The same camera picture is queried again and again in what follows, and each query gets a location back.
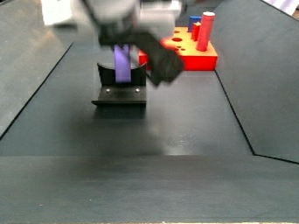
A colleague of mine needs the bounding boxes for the purple rectangle block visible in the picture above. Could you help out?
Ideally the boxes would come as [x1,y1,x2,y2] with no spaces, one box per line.
[115,45,131,83]

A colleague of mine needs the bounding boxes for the red star peg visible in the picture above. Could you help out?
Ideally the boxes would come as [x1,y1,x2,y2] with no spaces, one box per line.
[191,22,202,41]

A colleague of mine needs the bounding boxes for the red peg board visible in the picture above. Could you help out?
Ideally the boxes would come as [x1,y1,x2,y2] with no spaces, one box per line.
[138,25,221,72]

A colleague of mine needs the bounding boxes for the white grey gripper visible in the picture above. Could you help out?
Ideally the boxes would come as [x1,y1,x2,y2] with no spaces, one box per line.
[40,0,183,85]

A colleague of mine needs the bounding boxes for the dark blue short peg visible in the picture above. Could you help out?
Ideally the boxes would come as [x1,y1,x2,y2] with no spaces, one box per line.
[189,16,202,32]

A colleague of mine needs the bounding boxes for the red hexagonal tall peg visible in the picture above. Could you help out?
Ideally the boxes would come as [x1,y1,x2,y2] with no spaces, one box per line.
[197,11,215,52]

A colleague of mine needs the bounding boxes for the black fixture stand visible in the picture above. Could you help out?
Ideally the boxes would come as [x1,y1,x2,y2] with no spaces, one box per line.
[92,64,146,106]

